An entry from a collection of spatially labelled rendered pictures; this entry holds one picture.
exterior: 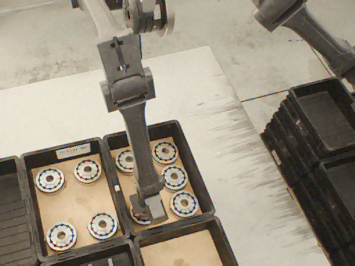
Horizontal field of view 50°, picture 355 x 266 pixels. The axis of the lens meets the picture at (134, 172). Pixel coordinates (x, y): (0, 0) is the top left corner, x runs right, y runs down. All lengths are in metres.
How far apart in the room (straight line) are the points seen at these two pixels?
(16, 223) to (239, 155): 0.96
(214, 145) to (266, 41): 1.69
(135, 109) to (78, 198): 0.64
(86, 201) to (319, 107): 1.43
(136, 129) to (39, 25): 2.39
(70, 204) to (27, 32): 1.99
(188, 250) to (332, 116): 1.27
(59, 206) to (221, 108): 0.89
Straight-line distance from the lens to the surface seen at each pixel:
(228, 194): 1.59
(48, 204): 1.38
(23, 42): 3.07
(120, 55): 0.76
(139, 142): 0.89
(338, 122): 2.28
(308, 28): 0.99
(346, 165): 2.30
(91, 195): 1.38
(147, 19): 1.43
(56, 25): 3.15
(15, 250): 1.35
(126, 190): 1.38
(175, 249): 1.33
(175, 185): 1.38
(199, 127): 1.72
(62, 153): 1.39
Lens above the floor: 2.10
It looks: 63 degrees down
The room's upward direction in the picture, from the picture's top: 6 degrees clockwise
